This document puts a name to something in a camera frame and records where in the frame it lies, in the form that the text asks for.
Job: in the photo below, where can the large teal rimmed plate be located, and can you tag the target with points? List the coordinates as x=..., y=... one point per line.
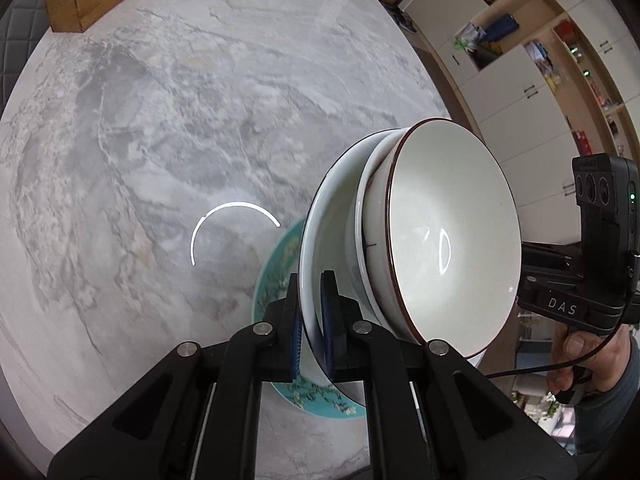
x=272, y=280

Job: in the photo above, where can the person's right hand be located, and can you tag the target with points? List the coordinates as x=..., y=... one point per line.
x=580, y=355

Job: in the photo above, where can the person's right forearm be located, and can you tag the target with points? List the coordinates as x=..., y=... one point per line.
x=610, y=420

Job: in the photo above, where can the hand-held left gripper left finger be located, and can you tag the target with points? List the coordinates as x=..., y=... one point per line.
x=296, y=340

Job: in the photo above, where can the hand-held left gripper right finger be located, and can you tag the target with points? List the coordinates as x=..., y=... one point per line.
x=327, y=330

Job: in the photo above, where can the white and wood cabinet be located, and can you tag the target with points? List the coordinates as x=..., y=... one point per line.
x=505, y=90

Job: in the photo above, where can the grey quilted chair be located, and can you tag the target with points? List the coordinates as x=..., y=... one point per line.
x=20, y=25

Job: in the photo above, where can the brown rimmed white bowl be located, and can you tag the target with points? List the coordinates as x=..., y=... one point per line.
x=450, y=210

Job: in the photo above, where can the large white bowl stack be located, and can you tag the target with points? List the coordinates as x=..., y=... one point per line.
x=330, y=220

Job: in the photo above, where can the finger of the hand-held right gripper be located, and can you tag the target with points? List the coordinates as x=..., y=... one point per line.
x=550, y=252

